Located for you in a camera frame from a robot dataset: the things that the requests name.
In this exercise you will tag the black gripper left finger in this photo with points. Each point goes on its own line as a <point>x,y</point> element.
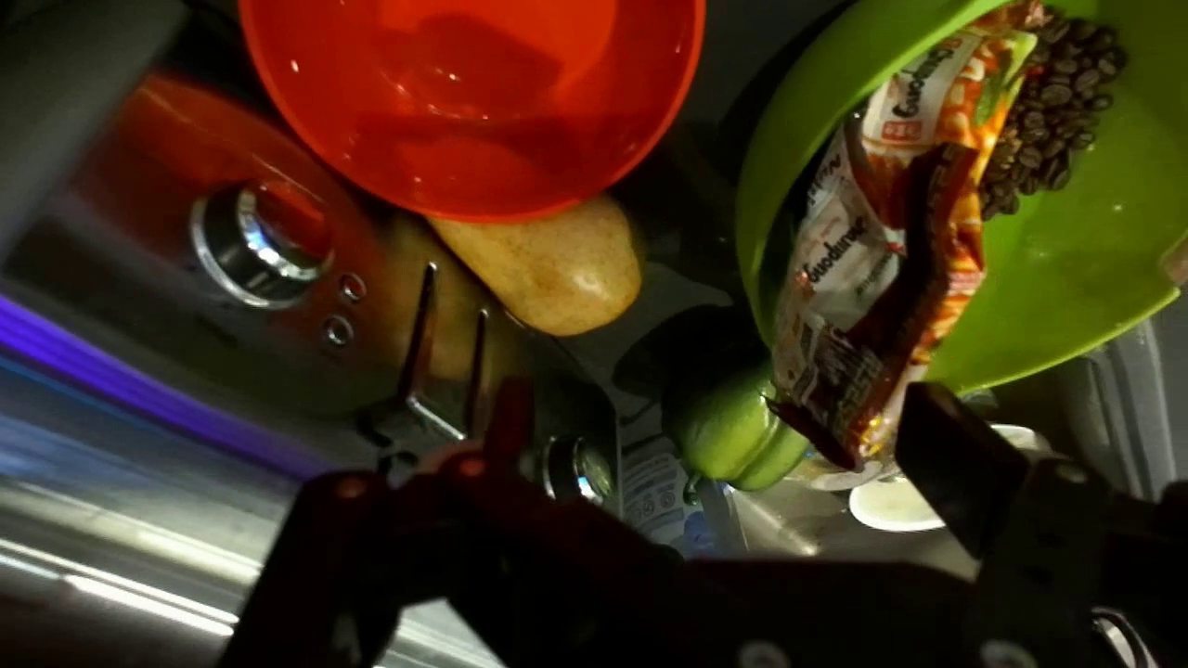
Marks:
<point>508,429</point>

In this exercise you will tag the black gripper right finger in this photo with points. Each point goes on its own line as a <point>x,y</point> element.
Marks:
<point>958,467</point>

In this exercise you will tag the orange instant noodle packet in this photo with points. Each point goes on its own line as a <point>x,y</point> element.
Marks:
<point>875,245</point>

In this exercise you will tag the green plastic bowl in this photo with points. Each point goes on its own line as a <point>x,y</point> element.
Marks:
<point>1078,284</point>

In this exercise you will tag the red plastic bowl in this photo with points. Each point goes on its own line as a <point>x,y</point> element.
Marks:
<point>470,97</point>

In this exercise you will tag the brown potato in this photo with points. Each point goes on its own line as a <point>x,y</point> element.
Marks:
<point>558,273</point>

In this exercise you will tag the stainless steel toaster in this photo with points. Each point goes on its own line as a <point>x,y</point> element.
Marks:
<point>187,308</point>

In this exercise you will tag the coffee beans pile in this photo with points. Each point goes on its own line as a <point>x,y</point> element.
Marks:
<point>1052,113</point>

